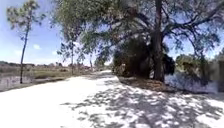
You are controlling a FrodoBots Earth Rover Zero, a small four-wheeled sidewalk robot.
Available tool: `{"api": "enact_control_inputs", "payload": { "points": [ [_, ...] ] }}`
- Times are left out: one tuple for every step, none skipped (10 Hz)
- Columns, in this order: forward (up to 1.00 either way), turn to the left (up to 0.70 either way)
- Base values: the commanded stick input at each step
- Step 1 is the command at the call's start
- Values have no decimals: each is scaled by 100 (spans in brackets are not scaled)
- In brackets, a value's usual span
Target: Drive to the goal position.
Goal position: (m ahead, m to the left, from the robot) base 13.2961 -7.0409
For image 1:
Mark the green bushes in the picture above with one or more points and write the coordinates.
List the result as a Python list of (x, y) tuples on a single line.
[(190, 66)]

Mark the dark bush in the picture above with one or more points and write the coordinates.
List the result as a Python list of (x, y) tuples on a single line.
[(133, 60)]

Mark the large spreading tree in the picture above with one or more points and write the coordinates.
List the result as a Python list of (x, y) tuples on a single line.
[(157, 50)]

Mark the pale concrete path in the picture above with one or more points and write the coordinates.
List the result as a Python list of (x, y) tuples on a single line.
[(50, 103)]

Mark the grass strip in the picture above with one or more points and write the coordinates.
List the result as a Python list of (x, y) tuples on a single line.
[(46, 75)]

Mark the bare dirt ground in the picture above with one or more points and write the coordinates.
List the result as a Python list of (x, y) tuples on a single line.
[(146, 84)]

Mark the slim tall tree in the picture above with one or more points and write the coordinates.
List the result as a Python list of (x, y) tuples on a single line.
[(23, 50)]

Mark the thin tree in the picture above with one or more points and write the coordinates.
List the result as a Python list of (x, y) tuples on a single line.
[(72, 58)]

